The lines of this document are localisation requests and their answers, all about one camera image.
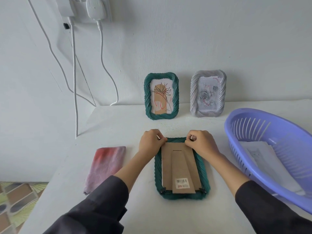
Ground purple plastic basket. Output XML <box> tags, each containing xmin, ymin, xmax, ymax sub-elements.
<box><xmin>224</xmin><ymin>108</ymin><xmax>312</xmax><ymax>215</ymax></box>

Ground pink purple cloth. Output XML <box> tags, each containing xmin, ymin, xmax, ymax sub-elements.
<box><xmin>83</xmin><ymin>146</ymin><xmax>126</xmax><ymax>196</ymax></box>

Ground paper sheets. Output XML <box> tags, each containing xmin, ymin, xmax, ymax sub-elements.
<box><xmin>240</xmin><ymin>141</ymin><xmax>306</xmax><ymax>197</ymax></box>

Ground white rectangular charger adapter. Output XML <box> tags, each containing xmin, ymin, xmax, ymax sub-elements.
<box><xmin>55</xmin><ymin>0</ymin><xmax>75</xmax><ymax>17</ymax></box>

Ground person's left hand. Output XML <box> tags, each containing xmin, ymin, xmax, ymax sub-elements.
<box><xmin>138</xmin><ymin>129</ymin><xmax>168</xmax><ymax>166</ymax></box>

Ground person's left forearm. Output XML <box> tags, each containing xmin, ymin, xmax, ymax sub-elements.
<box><xmin>43</xmin><ymin>152</ymin><xmax>153</xmax><ymax>234</ymax></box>

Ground grey frame with rose drawing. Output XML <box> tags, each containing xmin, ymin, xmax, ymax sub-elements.
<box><xmin>190</xmin><ymin>70</ymin><xmax>227</xmax><ymax>118</ymax></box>

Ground curved white charging cable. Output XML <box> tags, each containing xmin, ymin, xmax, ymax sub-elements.
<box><xmin>96</xmin><ymin>20</ymin><xmax>119</xmax><ymax>106</ymax></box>

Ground white wall socket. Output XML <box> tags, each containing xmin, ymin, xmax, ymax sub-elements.
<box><xmin>55</xmin><ymin>0</ymin><xmax>112</xmax><ymax>23</ymax></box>

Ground white rounded charger adapter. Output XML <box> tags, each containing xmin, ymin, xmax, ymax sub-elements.
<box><xmin>85</xmin><ymin>0</ymin><xmax>107</xmax><ymax>21</ymax></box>

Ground person's right forearm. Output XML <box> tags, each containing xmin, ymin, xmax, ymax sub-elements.
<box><xmin>207</xmin><ymin>153</ymin><xmax>312</xmax><ymax>234</ymax></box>

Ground person's right hand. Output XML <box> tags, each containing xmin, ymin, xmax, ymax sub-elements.
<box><xmin>184</xmin><ymin>130</ymin><xmax>221</xmax><ymax>162</ymax></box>

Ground thin white cable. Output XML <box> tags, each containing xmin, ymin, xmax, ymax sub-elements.
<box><xmin>26</xmin><ymin>0</ymin><xmax>96</xmax><ymax>107</ymax></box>

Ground brown cardboard frame backing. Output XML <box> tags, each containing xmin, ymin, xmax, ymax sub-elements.
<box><xmin>161</xmin><ymin>142</ymin><xmax>202</xmax><ymax>194</ymax></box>

